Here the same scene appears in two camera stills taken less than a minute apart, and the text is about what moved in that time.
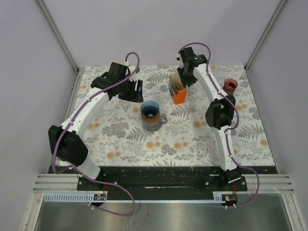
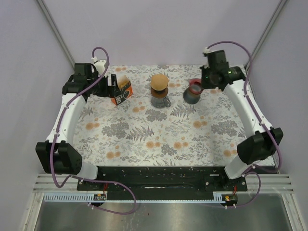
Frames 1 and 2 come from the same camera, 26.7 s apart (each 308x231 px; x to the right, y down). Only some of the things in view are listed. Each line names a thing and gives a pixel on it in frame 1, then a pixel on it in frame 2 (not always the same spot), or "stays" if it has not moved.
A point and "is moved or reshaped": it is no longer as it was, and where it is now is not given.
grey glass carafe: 154,126 → 160,103
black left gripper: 135,96 → 112,91
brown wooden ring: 150,120 → 159,94
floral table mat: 152,133 stays
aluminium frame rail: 55,31 stays
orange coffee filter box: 178,98 is moved or reshaped
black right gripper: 185,82 → 205,85
